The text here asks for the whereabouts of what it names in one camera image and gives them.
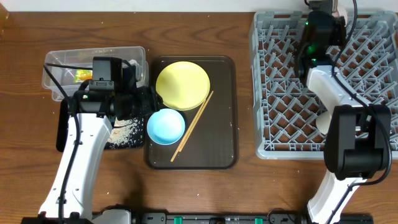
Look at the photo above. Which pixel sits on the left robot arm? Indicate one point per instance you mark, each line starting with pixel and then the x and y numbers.
pixel 84 128

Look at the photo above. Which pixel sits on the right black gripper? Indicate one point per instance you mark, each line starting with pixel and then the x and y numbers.
pixel 337 26

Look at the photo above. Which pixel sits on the pale green cup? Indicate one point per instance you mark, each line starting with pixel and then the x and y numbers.
pixel 323 122

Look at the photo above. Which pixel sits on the grey dishwasher rack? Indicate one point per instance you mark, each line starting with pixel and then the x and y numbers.
pixel 284 110

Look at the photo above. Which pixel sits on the yellow plate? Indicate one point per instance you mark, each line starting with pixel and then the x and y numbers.
pixel 183 85

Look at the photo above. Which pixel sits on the yellow green snack wrapper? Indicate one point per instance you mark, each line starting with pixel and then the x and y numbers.
pixel 82 75

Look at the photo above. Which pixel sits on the light blue bowl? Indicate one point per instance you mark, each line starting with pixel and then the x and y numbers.
pixel 166 126

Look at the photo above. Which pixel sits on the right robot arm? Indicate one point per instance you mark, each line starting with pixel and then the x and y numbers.
pixel 357 150

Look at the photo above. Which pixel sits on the wooden chopsticks pair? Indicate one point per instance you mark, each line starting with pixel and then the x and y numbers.
pixel 191 127

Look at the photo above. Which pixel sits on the clear plastic bin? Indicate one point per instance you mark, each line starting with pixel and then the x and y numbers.
pixel 63 64

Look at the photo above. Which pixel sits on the black tray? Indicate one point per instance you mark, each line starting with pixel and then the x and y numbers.
pixel 63 126

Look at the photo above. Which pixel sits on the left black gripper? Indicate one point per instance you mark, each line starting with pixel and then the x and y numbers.
pixel 146 100

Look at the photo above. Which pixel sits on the brown serving tray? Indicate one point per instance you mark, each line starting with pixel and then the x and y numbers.
pixel 213 143

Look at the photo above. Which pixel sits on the pile of rice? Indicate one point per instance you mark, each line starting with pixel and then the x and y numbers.
pixel 126 134

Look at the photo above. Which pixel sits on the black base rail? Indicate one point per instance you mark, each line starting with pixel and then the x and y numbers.
pixel 275 216

